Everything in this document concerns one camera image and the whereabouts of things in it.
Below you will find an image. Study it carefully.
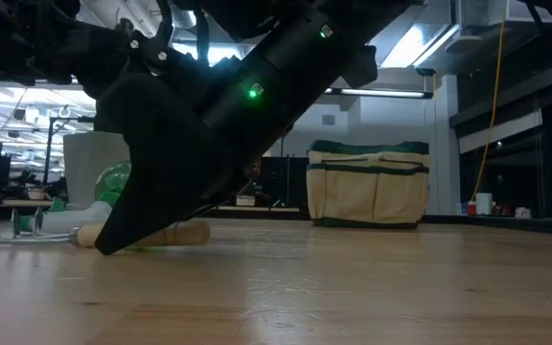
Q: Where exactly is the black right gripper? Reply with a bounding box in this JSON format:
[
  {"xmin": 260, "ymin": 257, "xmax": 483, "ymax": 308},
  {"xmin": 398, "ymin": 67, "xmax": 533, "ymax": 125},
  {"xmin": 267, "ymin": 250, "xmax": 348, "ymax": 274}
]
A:
[{"xmin": 94, "ymin": 71, "xmax": 277, "ymax": 256}]

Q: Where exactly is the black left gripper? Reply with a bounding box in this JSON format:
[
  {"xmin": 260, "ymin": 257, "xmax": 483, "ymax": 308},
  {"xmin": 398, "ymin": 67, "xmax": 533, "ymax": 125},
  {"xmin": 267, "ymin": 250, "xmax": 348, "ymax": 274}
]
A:
[{"xmin": 64, "ymin": 18, "xmax": 131, "ymax": 100}]

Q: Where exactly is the wooden handled hand rake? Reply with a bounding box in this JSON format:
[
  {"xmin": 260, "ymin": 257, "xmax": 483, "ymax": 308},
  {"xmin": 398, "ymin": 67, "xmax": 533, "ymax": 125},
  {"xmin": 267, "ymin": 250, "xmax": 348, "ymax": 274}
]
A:
[{"xmin": 0, "ymin": 205, "xmax": 211, "ymax": 249}]

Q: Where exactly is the green plastic spray bottle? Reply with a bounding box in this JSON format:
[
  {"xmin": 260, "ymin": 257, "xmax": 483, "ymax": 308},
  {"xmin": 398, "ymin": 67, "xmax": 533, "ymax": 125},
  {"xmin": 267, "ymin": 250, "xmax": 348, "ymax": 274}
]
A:
[{"xmin": 19, "ymin": 160, "xmax": 133, "ymax": 236}]

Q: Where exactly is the cream canvas gardening bag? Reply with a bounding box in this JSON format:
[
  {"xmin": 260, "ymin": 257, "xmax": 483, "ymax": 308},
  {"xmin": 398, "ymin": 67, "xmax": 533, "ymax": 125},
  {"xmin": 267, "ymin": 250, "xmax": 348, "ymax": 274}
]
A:
[{"xmin": 306, "ymin": 139, "xmax": 430, "ymax": 230}]

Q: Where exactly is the white plant pot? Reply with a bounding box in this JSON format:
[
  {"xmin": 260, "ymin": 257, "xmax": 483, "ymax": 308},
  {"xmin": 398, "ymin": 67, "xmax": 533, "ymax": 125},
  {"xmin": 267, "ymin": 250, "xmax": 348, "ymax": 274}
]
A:
[{"xmin": 62, "ymin": 131, "xmax": 131, "ymax": 211}]

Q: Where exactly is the black partition screen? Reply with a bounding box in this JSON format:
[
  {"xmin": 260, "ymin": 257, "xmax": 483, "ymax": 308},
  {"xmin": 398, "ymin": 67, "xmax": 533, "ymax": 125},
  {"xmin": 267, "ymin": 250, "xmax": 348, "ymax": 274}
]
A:
[{"xmin": 261, "ymin": 155, "xmax": 310, "ymax": 208}]

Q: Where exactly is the wooden background desk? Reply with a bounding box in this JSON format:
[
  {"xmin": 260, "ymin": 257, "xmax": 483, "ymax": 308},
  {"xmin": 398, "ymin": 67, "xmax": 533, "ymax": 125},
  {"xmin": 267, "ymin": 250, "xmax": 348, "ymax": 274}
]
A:
[{"xmin": 0, "ymin": 197, "xmax": 69, "ymax": 221}]

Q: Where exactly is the long ceiling light strip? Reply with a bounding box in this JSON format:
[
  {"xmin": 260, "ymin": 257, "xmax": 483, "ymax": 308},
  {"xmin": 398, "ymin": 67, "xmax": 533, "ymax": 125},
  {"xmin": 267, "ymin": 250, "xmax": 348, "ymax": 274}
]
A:
[{"xmin": 323, "ymin": 85, "xmax": 433, "ymax": 100}]

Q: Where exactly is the white round container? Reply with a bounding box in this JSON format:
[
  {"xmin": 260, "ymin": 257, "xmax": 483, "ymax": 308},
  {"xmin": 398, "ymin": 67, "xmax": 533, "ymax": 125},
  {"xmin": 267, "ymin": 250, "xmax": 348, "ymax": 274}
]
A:
[{"xmin": 475, "ymin": 192, "xmax": 494, "ymax": 216}]

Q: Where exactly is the black metal stand frame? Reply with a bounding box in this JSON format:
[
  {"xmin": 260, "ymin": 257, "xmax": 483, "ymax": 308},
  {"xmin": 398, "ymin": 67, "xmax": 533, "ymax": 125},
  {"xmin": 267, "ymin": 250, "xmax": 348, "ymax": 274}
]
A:
[{"xmin": 43, "ymin": 116, "xmax": 95, "ymax": 186}]

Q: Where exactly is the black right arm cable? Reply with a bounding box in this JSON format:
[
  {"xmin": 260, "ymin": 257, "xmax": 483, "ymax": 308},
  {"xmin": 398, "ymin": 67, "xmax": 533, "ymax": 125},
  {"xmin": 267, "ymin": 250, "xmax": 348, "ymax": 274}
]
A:
[{"xmin": 158, "ymin": 0, "xmax": 210, "ymax": 63}]

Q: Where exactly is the yellow hanging cable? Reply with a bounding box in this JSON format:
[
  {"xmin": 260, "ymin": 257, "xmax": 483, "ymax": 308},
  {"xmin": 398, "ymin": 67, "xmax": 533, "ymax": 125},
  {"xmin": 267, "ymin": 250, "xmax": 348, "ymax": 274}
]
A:
[{"xmin": 470, "ymin": 21, "xmax": 506, "ymax": 202}]

